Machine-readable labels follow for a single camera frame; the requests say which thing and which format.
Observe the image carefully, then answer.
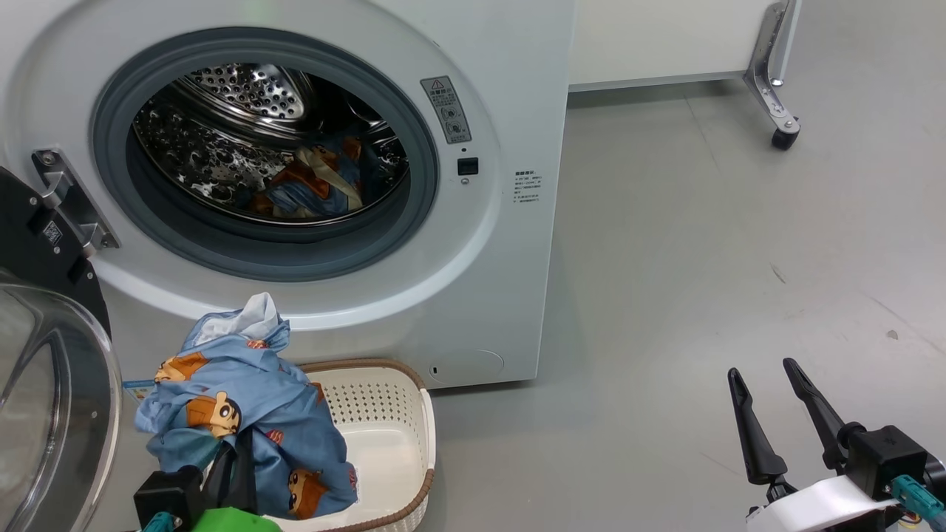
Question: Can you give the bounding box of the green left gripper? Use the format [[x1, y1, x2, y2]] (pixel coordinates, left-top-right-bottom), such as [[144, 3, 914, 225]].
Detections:
[[188, 427, 282, 532]]

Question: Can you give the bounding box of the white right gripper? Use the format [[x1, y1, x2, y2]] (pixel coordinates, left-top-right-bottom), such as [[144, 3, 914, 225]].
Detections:
[[727, 358, 899, 532]]

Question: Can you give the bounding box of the blue cartoon print garment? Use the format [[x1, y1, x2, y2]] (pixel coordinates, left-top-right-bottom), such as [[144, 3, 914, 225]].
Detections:
[[135, 293, 360, 520]]

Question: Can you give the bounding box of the dark round glass washer door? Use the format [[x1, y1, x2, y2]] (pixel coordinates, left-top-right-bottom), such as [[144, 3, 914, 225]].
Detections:
[[0, 166, 123, 532]]

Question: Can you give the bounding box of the blue cartoon garment cream trim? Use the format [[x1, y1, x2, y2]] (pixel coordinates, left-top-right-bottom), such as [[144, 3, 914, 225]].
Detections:
[[248, 133, 409, 221]]

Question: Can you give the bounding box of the white front-load washing machine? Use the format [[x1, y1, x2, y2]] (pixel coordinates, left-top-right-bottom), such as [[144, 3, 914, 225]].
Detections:
[[0, 0, 576, 389]]

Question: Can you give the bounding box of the grey warning label sticker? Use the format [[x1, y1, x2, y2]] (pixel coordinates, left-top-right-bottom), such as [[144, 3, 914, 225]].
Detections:
[[421, 76, 472, 145]]

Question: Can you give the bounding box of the cream perforated basket brown rim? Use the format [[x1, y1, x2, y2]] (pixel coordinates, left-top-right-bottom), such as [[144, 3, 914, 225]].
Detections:
[[214, 359, 437, 532]]

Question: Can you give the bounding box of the metal partition leg with caster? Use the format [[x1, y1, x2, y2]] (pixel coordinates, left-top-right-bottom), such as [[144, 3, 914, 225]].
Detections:
[[743, 0, 803, 151]]

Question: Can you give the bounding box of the small black text label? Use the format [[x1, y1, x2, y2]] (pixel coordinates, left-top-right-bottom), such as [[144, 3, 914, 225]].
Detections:
[[514, 170, 544, 205]]

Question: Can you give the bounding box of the white partition board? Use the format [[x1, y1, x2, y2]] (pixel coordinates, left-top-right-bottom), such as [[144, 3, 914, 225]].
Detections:
[[569, 0, 777, 93]]

